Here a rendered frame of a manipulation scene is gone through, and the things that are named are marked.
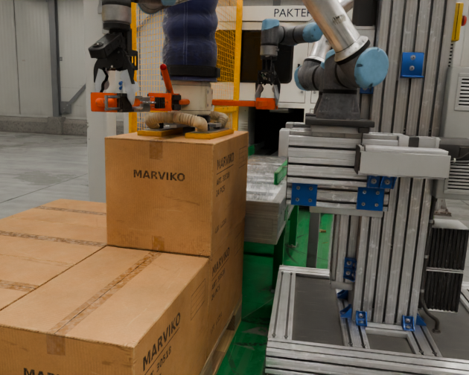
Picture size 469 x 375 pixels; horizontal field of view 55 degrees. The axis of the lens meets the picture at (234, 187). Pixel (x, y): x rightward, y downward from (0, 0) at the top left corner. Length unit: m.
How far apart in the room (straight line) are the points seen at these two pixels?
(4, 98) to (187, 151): 12.04
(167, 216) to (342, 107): 0.71
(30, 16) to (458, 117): 12.04
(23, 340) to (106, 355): 0.22
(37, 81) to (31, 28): 1.30
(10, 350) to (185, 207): 0.68
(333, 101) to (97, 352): 1.04
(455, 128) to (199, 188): 0.93
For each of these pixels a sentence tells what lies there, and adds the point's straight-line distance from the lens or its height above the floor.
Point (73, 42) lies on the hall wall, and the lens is 12.45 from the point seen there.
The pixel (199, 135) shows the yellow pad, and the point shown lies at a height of 0.96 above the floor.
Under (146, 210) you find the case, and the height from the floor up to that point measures 0.69.
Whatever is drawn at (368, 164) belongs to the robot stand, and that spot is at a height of 0.91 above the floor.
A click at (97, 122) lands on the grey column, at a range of 3.24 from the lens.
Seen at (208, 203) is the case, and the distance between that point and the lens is 1.54.
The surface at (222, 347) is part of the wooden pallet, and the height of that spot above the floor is 0.02.
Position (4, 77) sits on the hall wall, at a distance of 13.41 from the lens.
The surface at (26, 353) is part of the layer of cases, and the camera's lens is 1.25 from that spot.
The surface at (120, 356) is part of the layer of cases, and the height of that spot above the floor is 0.52.
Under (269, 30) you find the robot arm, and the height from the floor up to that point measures 1.38.
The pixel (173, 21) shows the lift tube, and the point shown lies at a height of 1.36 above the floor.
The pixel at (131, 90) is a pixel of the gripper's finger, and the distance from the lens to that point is 1.24.
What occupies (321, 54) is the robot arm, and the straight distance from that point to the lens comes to 2.21.
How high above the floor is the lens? 1.10
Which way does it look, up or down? 11 degrees down
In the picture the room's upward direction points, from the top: 2 degrees clockwise
